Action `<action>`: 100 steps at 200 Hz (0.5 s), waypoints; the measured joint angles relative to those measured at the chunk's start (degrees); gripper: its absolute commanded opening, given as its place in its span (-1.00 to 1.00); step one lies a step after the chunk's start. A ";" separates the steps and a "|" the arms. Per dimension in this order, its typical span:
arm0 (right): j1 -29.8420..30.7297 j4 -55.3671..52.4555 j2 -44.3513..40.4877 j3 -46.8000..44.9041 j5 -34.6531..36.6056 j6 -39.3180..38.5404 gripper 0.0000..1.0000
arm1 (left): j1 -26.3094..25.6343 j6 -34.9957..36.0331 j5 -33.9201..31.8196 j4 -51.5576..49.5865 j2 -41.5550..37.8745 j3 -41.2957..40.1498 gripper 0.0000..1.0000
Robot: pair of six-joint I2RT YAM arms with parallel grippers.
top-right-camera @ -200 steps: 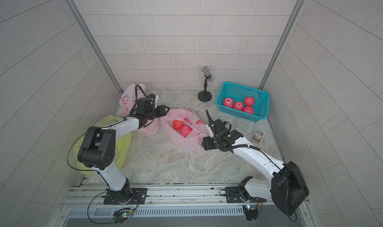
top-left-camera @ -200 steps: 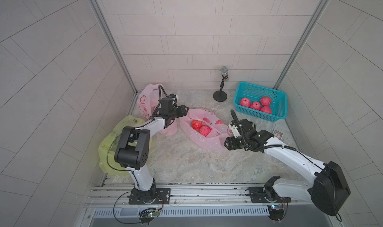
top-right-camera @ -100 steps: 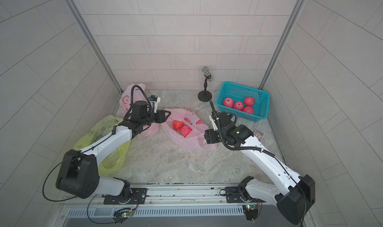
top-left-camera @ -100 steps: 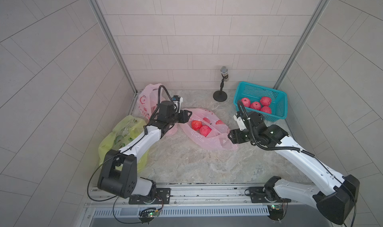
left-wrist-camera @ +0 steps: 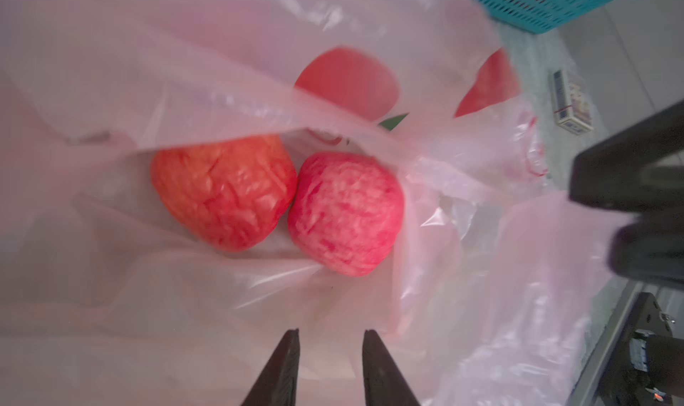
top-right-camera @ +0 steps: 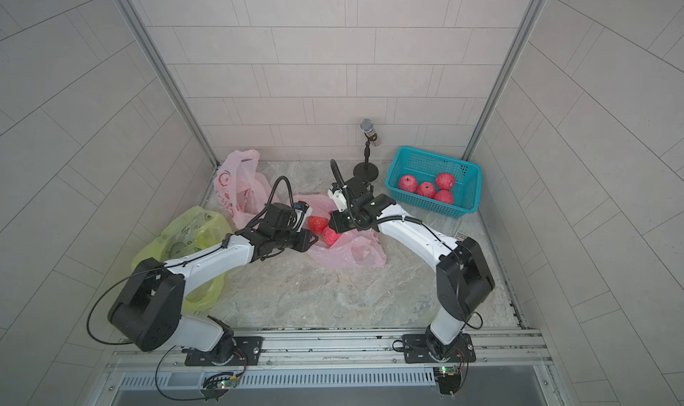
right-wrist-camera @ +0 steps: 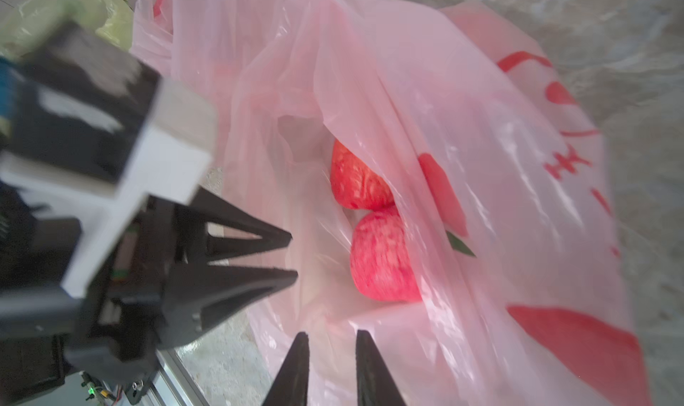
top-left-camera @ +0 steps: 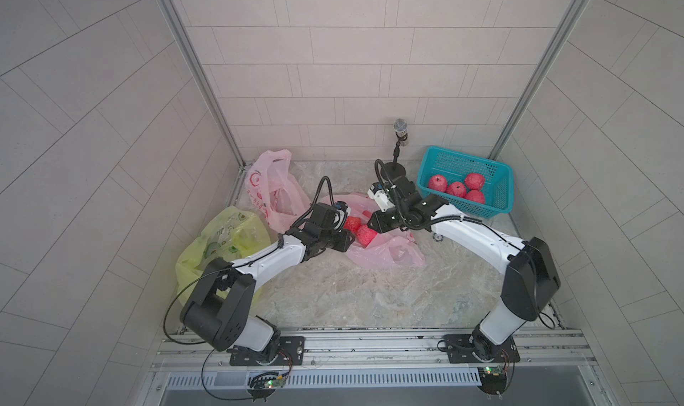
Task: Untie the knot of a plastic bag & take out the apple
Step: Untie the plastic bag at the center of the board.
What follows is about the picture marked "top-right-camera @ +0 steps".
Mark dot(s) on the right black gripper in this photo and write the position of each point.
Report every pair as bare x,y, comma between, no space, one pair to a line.
338,221

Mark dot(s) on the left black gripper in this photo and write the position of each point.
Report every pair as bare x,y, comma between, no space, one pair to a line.
305,244

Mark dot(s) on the plain pink plastic bag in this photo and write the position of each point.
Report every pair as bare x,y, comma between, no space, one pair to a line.
353,249

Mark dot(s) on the red apple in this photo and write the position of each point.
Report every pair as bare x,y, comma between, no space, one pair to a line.
445,197
329,236
445,181
317,224
426,190
408,183

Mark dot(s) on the pink strawberry print plastic bag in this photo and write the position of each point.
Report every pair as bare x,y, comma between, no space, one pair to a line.
241,190

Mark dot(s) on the yellow-green plastic bag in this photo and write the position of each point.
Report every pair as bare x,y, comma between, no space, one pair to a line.
191,232

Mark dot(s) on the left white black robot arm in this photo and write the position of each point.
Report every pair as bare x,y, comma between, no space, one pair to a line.
148,310

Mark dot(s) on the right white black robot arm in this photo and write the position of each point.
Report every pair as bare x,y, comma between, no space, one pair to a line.
463,277

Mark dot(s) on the microphone on black stand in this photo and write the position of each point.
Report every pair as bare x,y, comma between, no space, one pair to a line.
366,170

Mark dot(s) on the teal plastic basket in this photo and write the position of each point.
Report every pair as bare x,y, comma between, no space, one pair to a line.
425,166

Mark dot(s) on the left circuit board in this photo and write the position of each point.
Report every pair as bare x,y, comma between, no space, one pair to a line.
215,387

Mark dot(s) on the circuit board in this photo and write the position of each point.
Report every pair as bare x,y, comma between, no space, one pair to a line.
448,380
215,387

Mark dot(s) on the right circuit board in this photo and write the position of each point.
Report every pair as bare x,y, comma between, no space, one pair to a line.
448,380

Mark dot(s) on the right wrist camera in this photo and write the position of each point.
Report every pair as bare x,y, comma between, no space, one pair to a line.
339,199

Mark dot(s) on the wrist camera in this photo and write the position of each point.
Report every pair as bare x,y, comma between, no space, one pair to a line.
339,199
303,211

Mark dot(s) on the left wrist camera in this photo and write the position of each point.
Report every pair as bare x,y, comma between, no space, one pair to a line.
303,211

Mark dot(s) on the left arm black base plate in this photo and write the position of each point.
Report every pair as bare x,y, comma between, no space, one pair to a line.
230,351

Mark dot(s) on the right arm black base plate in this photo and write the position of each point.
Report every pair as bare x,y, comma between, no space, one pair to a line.
411,348

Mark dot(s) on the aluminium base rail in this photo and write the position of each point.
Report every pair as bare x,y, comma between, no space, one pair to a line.
293,349

